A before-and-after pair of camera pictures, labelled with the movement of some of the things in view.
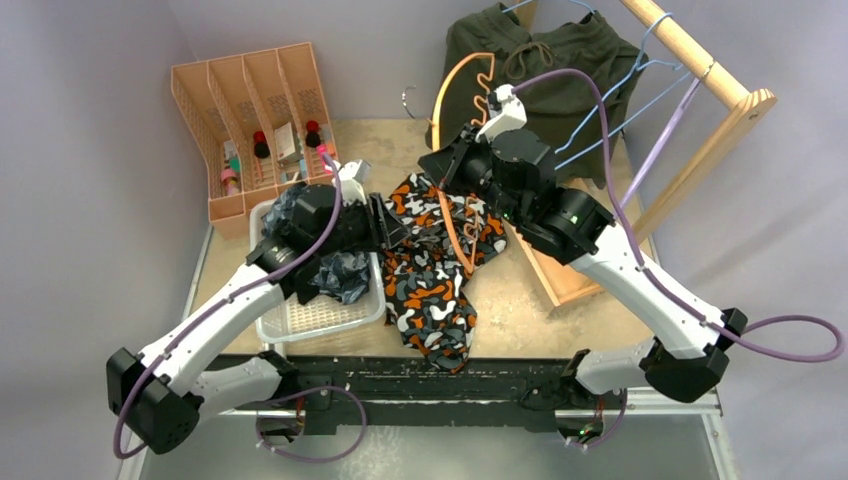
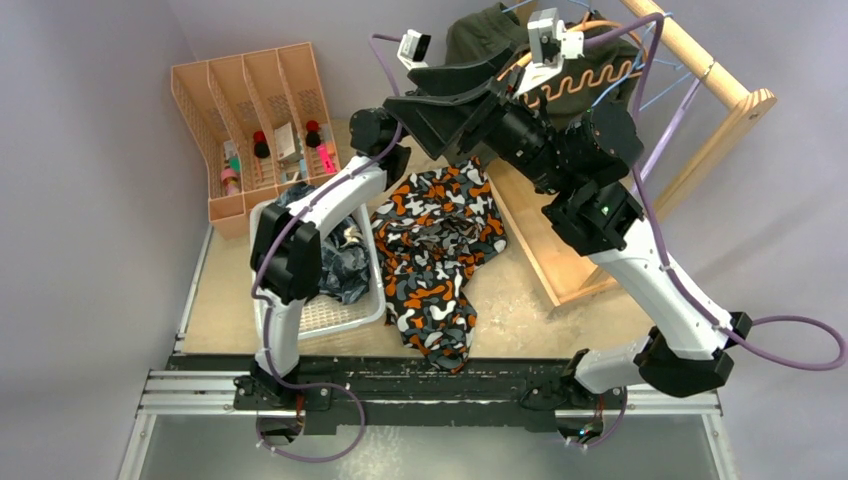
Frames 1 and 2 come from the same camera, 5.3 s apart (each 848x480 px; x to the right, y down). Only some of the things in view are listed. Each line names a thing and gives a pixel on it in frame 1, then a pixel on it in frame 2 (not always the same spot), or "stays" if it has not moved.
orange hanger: [472, 224] -> [566, 81]
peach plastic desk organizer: [254, 121] stays
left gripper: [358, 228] -> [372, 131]
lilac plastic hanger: [661, 145] stays
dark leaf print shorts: [343, 276] stays
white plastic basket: [287, 319] stays
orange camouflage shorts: [426, 275] stays
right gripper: [451, 161] -> [460, 97]
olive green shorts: [572, 79] stays
